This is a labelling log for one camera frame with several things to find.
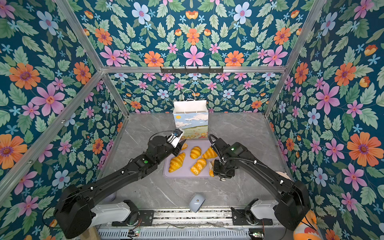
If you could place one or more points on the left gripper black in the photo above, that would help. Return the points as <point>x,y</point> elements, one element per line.
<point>179,146</point>

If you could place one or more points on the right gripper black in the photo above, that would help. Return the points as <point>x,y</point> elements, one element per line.
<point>216,172</point>

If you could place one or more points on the twisted bread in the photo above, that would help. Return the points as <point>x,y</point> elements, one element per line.
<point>197,168</point>

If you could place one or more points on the landscape print paper bag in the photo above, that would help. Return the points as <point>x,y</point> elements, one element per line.
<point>191,116</point>

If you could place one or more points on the sugared oval bread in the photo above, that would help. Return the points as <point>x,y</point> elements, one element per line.
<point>184,146</point>
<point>211,168</point>

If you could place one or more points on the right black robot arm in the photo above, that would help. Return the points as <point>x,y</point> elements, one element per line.
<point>292,197</point>

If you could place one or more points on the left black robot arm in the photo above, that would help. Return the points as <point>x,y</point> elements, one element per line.
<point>74,213</point>

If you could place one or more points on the small round bread roll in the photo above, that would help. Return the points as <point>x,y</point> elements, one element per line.
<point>195,152</point>

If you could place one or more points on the croissant lower left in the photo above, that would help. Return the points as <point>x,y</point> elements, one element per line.
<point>177,162</point>

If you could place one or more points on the croissant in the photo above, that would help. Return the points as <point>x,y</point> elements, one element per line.
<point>177,162</point>
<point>210,154</point>

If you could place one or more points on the lilac plastic tray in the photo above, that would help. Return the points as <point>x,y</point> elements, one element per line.
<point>185,171</point>

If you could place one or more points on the croissant upper right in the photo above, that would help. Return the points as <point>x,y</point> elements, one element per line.
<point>210,154</point>

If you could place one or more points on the grey computer mouse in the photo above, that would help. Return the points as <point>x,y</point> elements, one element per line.
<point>196,202</point>

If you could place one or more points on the round cream clock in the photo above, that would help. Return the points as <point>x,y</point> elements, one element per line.
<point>283,175</point>

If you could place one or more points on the orange plush toy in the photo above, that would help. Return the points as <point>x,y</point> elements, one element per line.
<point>307,228</point>

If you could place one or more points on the wooden brush block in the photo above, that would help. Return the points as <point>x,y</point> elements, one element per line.
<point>90,234</point>

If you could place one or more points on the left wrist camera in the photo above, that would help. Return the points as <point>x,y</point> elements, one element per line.
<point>175,137</point>

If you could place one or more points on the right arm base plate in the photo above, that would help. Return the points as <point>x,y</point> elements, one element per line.
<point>243,216</point>

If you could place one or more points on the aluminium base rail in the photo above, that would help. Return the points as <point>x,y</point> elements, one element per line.
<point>206,217</point>

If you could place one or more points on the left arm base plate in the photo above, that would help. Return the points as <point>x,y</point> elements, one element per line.
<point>140,218</point>

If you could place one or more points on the black hook rail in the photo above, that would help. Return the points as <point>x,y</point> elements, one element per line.
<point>191,70</point>

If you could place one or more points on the aluminium frame post left rear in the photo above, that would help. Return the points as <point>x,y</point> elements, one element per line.
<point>78,30</point>

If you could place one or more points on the aluminium frame post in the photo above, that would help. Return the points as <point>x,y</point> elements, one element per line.
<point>78,30</point>
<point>312,17</point>

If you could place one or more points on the aluminium frame post right rear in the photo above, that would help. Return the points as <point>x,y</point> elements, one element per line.
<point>312,17</point>

